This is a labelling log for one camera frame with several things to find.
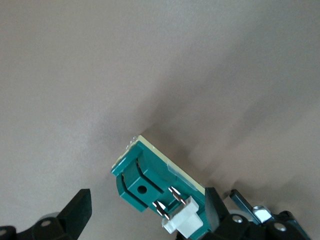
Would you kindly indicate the brown table mat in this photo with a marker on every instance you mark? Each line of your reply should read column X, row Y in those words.
column 100, row 75

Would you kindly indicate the green load switch white lever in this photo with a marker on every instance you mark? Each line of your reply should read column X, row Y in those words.
column 147, row 175

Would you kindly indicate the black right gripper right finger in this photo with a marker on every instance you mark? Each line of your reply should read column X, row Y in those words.
column 220, row 225

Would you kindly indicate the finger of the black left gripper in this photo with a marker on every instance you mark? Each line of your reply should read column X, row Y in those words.
column 241, row 201

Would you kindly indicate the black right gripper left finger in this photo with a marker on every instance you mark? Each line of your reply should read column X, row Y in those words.
column 70, row 217

